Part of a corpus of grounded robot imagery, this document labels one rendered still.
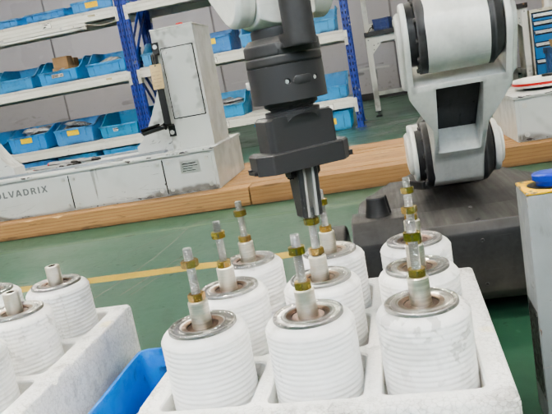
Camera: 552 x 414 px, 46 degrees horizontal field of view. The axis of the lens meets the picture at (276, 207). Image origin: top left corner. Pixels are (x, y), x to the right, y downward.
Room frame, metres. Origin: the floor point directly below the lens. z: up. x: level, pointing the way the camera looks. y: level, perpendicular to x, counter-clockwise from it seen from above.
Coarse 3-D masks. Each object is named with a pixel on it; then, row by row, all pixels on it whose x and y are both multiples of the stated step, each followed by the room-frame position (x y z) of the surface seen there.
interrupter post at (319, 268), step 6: (312, 258) 0.76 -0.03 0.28; (318, 258) 0.75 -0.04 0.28; (324, 258) 0.76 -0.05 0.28; (312, 264) 0.76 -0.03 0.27; (318, 264) 0.75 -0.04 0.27; (324, 264) 0.76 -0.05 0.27; (312, 270) 0.76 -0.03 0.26; (318, 270) 0.75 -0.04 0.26; (324, 270) 0.76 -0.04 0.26; (312, 276) 0.76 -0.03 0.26; (318, 276) 0.75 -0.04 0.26; (324, 276) 0.76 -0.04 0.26
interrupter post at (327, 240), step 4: (320, 232) 0.87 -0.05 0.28; (324, 232) 0.87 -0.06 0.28; (328, 232) 0.87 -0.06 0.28; (332, 232) 0.87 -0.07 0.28; (320, 236) 0.87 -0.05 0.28; (324, 236) 0.87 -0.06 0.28; (328, 236) 0.87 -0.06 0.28; (332, 236) 0.87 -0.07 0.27; (320, 240) 0.87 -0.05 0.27; (324, 240) 0.87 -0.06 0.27; (328, 240) 0.87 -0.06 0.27; (332, 240) 0.87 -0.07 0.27; (320, 244) 0.88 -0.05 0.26; (324, 244) 0.87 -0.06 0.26; (328, 244) 0.87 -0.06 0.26; (332, 244) 0.87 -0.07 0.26; (324, 248) 0.87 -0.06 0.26; (328, 248) 0.87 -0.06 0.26; (332, 248) 0.87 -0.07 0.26; (336, 248) 0.87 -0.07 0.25; (324, 252) 0.87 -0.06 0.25; (328, 252) 0.87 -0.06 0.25; (332, 252) 0.87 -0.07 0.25
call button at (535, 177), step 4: (536, 172) 0.78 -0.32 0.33; (540, 172) 0.78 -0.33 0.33; (544, 172) 0.77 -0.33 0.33; (548, 172) 0.77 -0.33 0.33; (532, 176) 0.78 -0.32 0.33; (536, 176) 0.77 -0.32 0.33; (540, 176) 0.77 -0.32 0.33; (544, 176) 0.76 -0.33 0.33; (548, 176) 0.76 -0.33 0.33; (532, 180) 0.78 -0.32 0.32; (536, 180) 0.77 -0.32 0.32; (540, 180) 0.77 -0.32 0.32; (544, 180) 0.76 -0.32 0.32; (548, 180) 0.76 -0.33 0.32; (536, 184) 0.78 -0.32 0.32; (540, 184) 0.77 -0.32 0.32; (544, 184) 0.77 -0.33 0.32; (548, 184) 0.76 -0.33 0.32
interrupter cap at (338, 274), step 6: (306, 270) 0.80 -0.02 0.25; (330, 270) 0.78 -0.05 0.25; (336, 270) 0.78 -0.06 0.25; (342, 270) 0.77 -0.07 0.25; (348, 270) 0.76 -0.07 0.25; (294, 276) 0.78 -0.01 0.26; (306, 276) 0.78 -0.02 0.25; (330, 276) 0.77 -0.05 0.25; (336, 276) 0.76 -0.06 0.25; (342, 276) 0.75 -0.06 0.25; (348, 276) 0.75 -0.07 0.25; (312, 282) 0.76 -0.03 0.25; (318, 282) 0.75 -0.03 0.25; (324, 282) 0.74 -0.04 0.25; (330, 282) 0.74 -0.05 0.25; (336, 282) 0.73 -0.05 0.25; (342, 282) 0.74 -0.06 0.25; (318, 288) 0.73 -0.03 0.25
